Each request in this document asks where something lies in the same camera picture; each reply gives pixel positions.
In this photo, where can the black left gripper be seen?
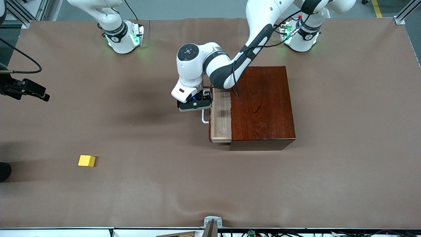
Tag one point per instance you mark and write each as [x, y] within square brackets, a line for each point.
[207, 94]

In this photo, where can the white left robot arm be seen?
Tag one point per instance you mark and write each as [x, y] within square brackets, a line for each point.
[197, 62]

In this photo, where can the slanted aluminium frame profile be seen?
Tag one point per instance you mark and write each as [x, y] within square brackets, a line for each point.
[19, 14]

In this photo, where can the aluminium frame profile with bracket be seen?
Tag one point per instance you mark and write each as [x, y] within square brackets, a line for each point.
[406, 11]

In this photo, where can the upright aluminium frame profile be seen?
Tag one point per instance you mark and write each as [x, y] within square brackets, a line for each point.
[42, 10]

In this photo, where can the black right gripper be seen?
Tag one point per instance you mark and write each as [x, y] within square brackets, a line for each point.
[12, 88]

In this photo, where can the yellow floor tape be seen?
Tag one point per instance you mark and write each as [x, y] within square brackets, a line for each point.
[377, 8]

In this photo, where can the metal clamp bracket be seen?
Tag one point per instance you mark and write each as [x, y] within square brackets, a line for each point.
[213, 220]

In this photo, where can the brown table cover sheet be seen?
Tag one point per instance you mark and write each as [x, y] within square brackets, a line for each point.
[131, 197]

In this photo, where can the yellow block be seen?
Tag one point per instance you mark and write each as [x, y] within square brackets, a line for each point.
[86, 160]

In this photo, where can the brown cardboard piece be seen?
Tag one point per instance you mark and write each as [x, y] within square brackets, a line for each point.
[181, 234]

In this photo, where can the dark wooden drawer cabinet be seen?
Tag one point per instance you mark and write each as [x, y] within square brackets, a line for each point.
[263, 108]

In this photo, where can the black round object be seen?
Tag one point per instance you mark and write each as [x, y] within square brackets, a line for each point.
[4, 171]

